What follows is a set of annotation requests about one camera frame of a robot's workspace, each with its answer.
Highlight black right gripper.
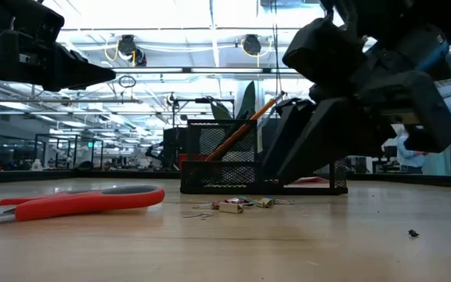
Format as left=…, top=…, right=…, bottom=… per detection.
left=276, top=27, right=451, bottom=185

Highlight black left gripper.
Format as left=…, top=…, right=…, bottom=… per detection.
left=0, top=0, right=116, bottom=93

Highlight orange pencil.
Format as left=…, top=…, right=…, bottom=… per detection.
left=204, top=123, right=250, bottom=162
left=204, top=90, right=287, bottom=162

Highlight pink sticky note pad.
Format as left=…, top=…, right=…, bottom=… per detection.
left=294, top=175, right=330, bottom=185

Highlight black mesh desk organizer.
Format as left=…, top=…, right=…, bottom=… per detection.
left=179, top=118, right=348, bottom=196

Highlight person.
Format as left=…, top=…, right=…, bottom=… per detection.
left=395, top=125, right=428, bottom=175

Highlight long ceiling light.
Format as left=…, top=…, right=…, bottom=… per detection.
left=110, top=66, right=301, bottom=75

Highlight black boom stand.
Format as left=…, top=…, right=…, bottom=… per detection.
left=165, top=92, right=236, bottom=130

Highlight black cabinet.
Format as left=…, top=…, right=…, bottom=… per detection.
left=161, top=127, right=189, bottom=172

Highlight red box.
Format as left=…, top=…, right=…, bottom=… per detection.
left=177, top=153, right=211, bottom=172

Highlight hanging black cable loop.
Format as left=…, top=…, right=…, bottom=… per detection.
left=117, top=74, right=137, bottom=89

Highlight ceiling cable reel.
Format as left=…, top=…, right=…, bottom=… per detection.
left=116, top=34, right=148, bottom=67
left=240, top=34, right=264, bottom=58

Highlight background black frame cell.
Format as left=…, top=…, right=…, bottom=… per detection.
left=33, top=133, right=105, bottom=170

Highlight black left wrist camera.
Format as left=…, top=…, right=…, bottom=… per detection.
left=0, top=0, right=66, bottom=45

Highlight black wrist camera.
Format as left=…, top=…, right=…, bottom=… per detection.
left=282, top=17, right=367, bottom=85
left=0, top=0, right=66, bottom=45

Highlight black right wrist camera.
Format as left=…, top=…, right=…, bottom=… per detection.
left=282, top=17, right=367, bottom=85

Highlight loose silver clip handle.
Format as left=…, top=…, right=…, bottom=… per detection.
left=182, top=211, right=215, bottom=219

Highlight red-handled scissors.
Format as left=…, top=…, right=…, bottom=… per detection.
left=0, top=184, right=166, bottom=228

